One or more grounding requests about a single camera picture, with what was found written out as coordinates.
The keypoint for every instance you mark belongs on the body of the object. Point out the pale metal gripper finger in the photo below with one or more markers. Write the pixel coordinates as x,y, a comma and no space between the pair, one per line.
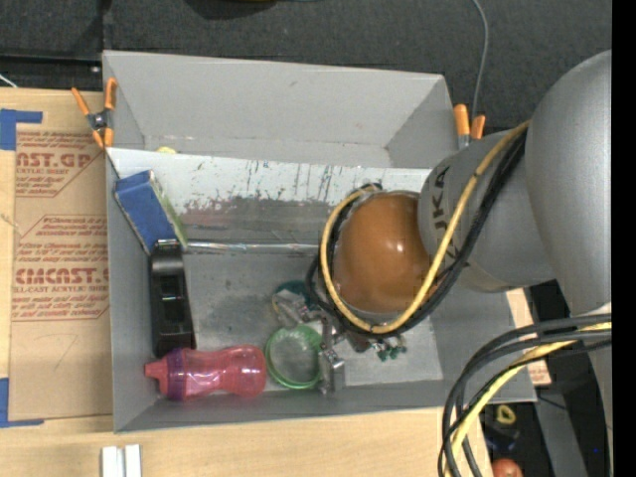
334,370
293,306

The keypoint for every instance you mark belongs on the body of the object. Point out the green clear cup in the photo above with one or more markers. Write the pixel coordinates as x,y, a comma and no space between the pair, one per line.
293,358

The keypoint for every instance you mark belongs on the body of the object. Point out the pink plastic bottle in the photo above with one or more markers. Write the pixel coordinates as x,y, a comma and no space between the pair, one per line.
213,373

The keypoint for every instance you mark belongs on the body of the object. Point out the blue box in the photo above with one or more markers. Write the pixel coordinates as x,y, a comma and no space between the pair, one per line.
144,206

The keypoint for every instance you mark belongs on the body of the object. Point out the grey metal bin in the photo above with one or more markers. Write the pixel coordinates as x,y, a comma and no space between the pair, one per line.
278,117

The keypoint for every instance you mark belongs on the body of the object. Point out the small yellow thing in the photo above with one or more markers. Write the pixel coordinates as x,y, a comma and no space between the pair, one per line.
166,150

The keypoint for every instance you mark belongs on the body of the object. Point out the brown cardboard board, red print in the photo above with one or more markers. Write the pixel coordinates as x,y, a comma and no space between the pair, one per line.
54,266

